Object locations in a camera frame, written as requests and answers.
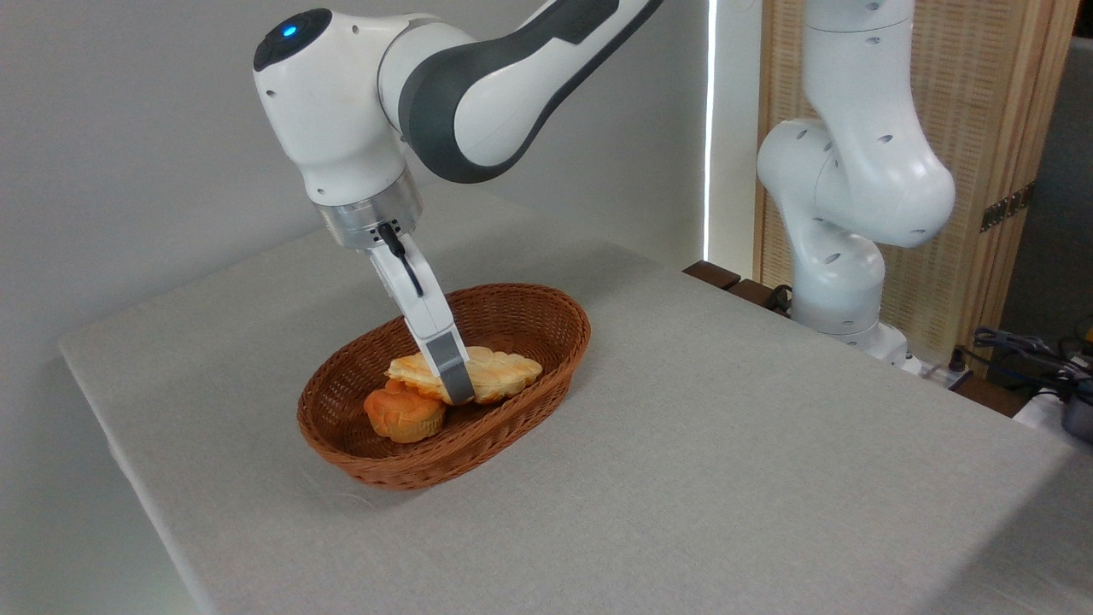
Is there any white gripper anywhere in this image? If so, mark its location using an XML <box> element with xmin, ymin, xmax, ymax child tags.
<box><xmin>366</xmin><ymin>231</ymin><xmax>477</xmax><ymax>407</ymax></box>

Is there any flat leaf-shaped bread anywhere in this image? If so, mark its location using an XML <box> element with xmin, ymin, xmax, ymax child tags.
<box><xmin>384</xmin><ymin>345</ymin><xmax>544</xmax><ymax>406</ymax></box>

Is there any round orange bread bun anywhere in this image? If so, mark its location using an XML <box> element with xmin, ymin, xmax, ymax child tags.
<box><xmin>363</xmin><ymin>378</ymin><xmax>448</xmax><ymax>444</ymax></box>

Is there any brown wicker basket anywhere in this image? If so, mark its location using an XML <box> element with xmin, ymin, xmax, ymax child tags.
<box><xmin>296</xmin><ymin>283</ymin><xmax>593</xmax><ymax>492</ymax></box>

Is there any grey tablecloth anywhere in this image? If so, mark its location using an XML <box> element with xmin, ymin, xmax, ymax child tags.
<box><xmin>57</xmin><ymin>184</ymin><xmax>1093</xmax><ymax>615</ymax></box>

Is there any dark wooden board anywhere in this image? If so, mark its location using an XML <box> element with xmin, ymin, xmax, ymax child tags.
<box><xmin>682</xmin><ymin>260</ymin><xmax>1034</xmax><ymax>419</ymax></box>

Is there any white power strip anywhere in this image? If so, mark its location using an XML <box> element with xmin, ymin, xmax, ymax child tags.
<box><xmin>903</xmin><ymin>354</ymin><xmax>976</xmax><ymax>390</ymax></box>

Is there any black metal hinge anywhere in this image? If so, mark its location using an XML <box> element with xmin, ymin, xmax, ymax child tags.
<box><xmin>979</xmin><ymin>182</ymin><xmax>1037</xmax><ymax>234</ymax></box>

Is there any wooden lattice screen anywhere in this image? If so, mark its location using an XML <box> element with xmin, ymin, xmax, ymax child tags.
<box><xmin>754</xmin><ymin>0</ymin><xmax>1082</xmax><ymax>370</ymax></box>

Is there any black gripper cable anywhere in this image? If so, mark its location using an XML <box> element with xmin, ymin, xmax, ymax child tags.
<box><xmin>377</xmin><ymin>220</ymin><xmax>426</xmax><ymax>299</ymax></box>

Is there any bundle of black cables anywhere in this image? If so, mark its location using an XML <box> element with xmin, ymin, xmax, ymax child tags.
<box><xmin>948</xmin><ymin>325</ymin><xmax>1093</xmax><ymax>404</ymax></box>

